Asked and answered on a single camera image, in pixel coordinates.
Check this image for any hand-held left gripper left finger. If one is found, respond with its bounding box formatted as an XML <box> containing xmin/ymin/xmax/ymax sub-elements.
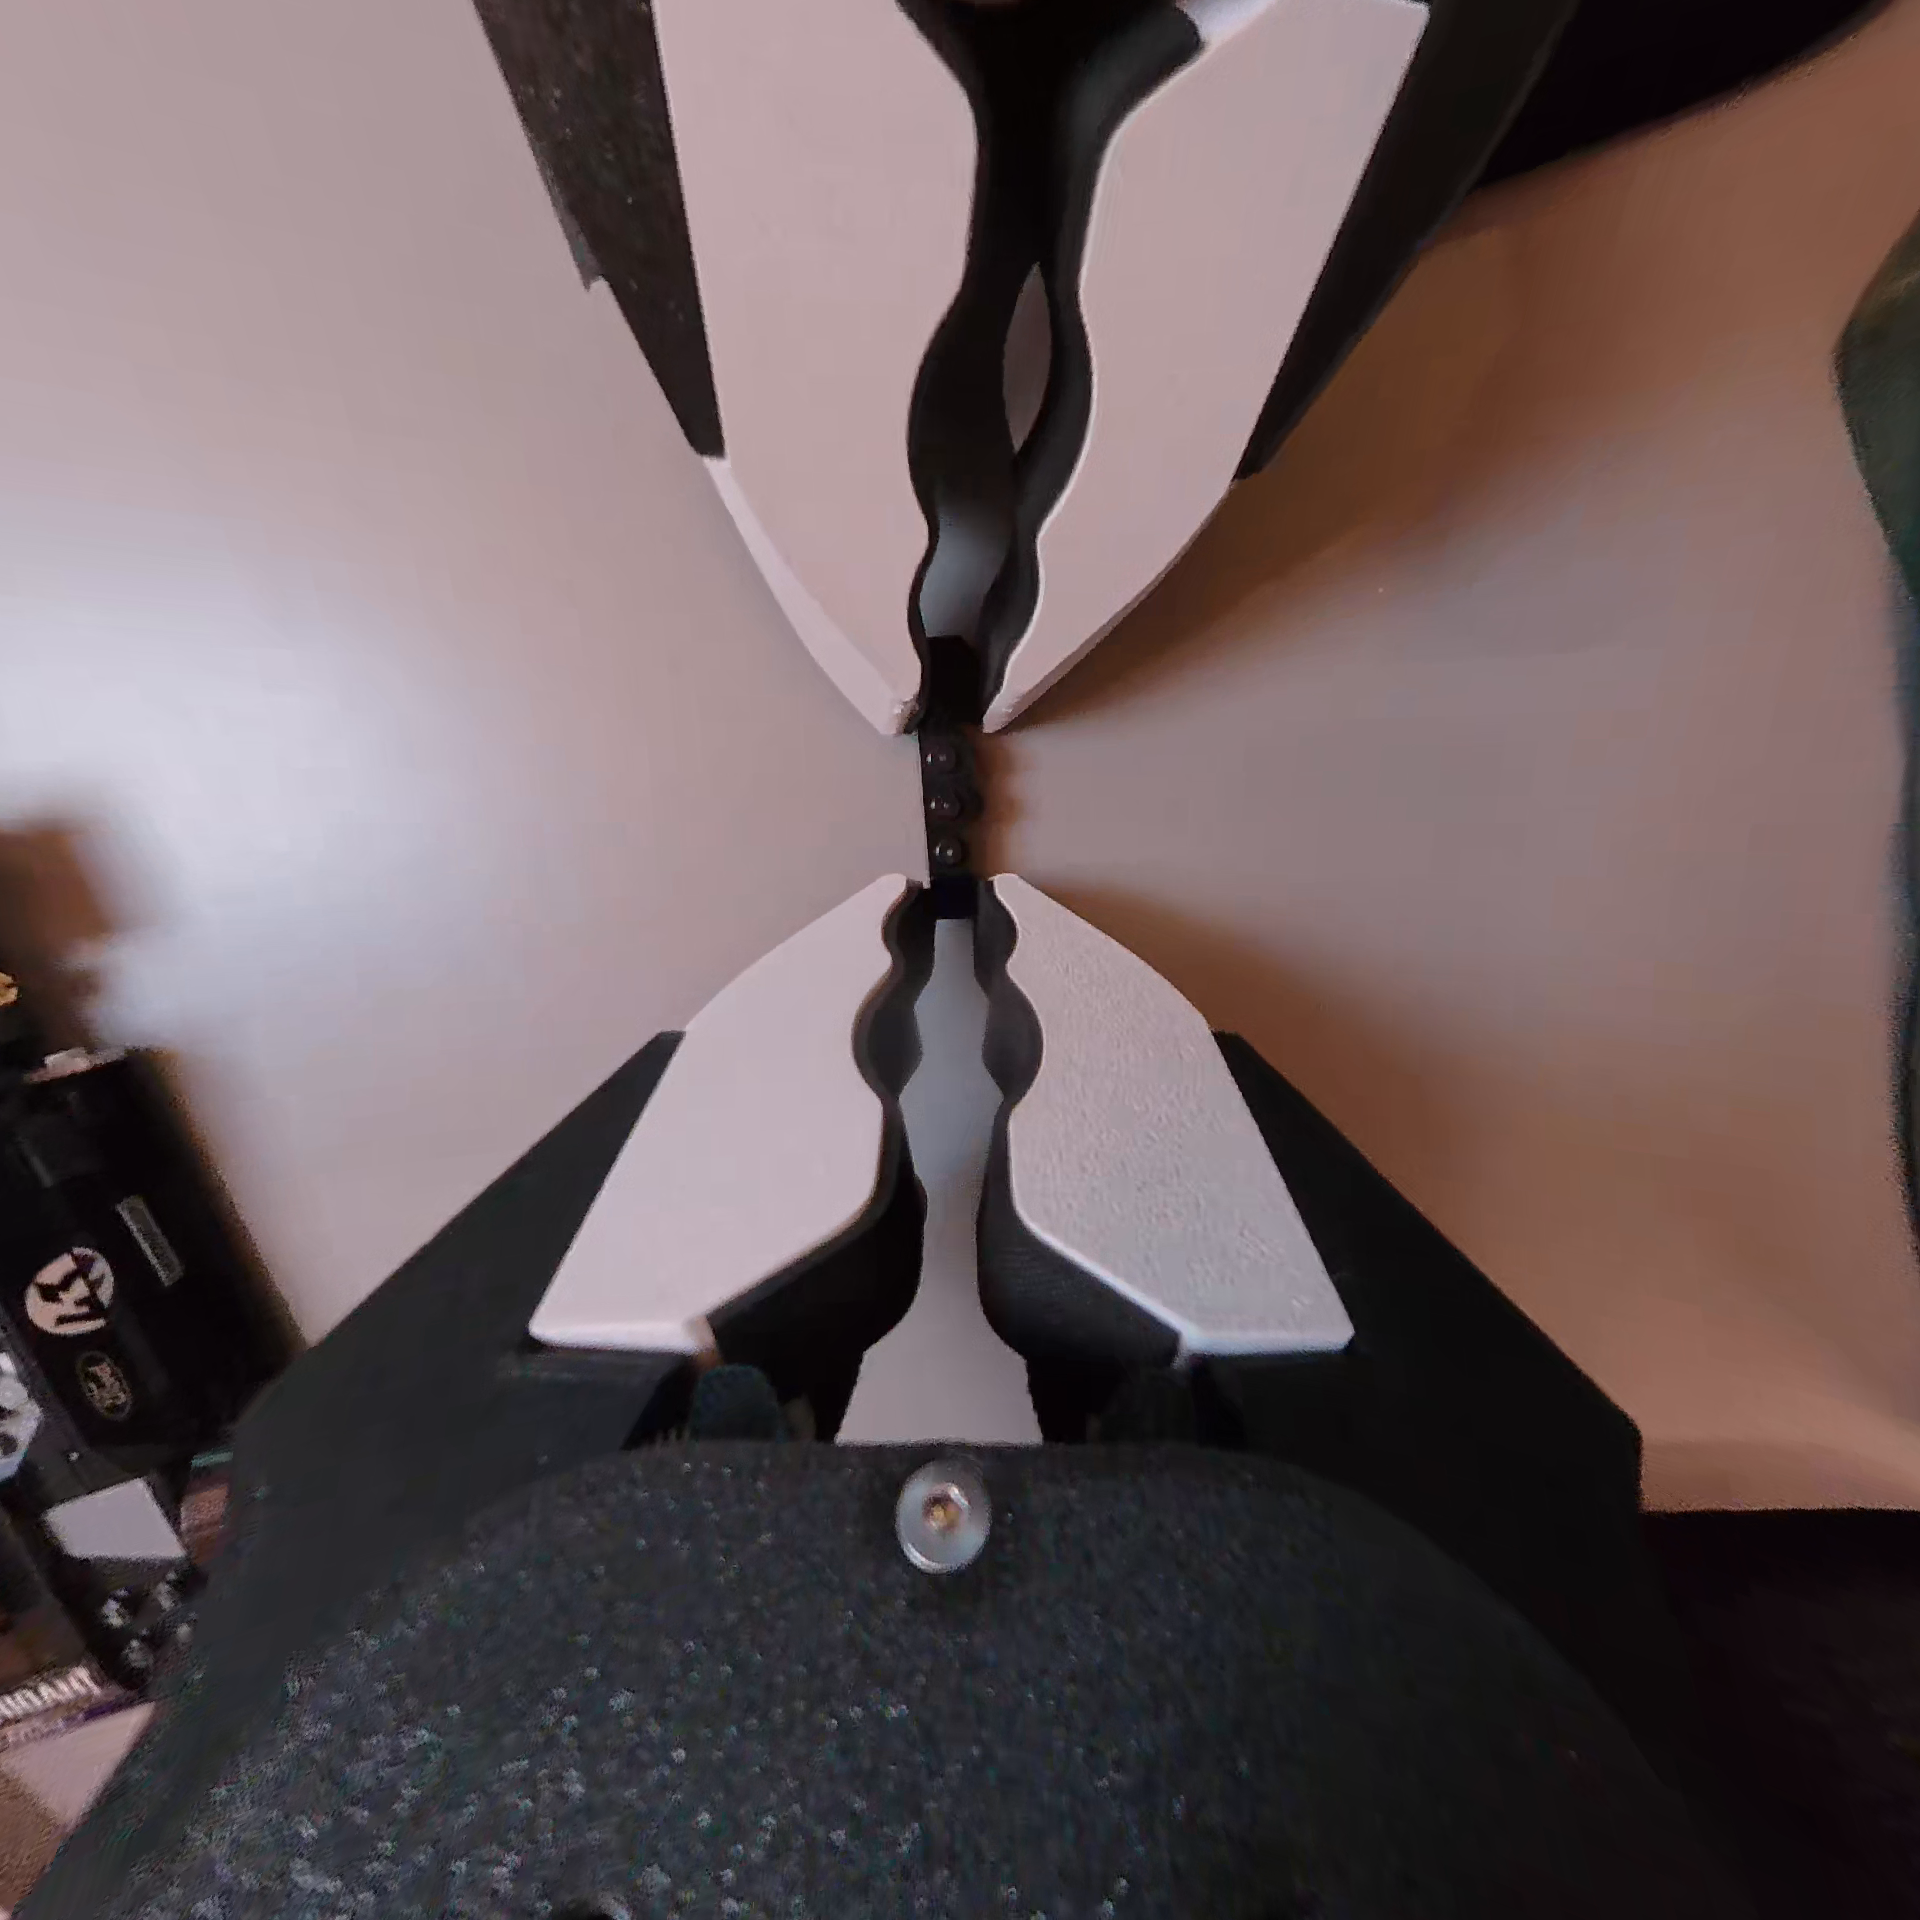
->
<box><xmin>533</xmin><ymin>874</ymin><xmax>921</xmax><ymax>1357</ymax></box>

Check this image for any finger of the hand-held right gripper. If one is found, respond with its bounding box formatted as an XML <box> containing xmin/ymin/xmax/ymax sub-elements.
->
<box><xmin>647</xmin><ymin>0</ymin><xmax>1038</xmax><ymax>740</ymax></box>
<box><xmin>976</xmin><ymin>0</ymin><xmax>1436</xmax><ymax>735</ymax></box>

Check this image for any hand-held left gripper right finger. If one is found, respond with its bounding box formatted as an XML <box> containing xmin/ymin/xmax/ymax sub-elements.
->
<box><xmin>983</xmin><ymin>874</ymin><xmax>1358</xmax><ymax>1357</ymax></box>

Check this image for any long black lego plate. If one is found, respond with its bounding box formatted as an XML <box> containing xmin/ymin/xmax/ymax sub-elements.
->
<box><xmin>911</xmin><ymin>637</ymin><xmax>990</xmax><ymax>912</ymax></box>

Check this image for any black lego car model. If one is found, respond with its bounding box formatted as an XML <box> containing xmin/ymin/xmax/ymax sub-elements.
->
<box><xmin>0</xmin><ymin>1023</ymin><xmax>308</xmax><ymax>1779</ymax></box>

